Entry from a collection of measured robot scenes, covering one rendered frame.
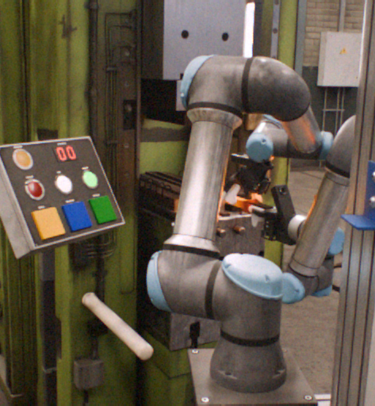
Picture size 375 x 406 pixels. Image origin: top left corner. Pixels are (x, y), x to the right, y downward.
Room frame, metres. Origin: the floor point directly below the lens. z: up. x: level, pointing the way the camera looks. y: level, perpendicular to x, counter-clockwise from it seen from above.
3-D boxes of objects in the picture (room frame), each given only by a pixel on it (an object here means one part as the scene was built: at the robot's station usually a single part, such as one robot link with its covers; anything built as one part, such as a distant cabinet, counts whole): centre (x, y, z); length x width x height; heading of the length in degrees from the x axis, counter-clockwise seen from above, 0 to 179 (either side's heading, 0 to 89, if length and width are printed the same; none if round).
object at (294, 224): (1.59, -0.31, 0.99); 0.08 x 0.05 x 0.08; 120
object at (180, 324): (2.22, 0.03, 0.69); 0.56 x 0.38 x 0.45; 30
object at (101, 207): (1.66, 0.24, 1.01); 0.07 x 0.05 x 0.07; 145
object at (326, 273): (1.51, -0.34, 0.89); 0.11 x 0.08 x 0.11; 142
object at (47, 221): (1.50, 0.36, 1.01); 0.07 x 0.05 x 0.07; 145
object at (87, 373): (1.93, 0.33, 0.36); 0.09 x 0.07 x 0.12; 120
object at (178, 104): (2.19, 0.07, 1.32); 0.42 x 0.20 x 0.10; 30
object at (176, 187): (2.19, 0.07, 0.96); 0.42 x 0.20 x 0.09; 30
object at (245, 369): (1.10, -0.13, 0.87); 0.15 x 0.15 x 0.10
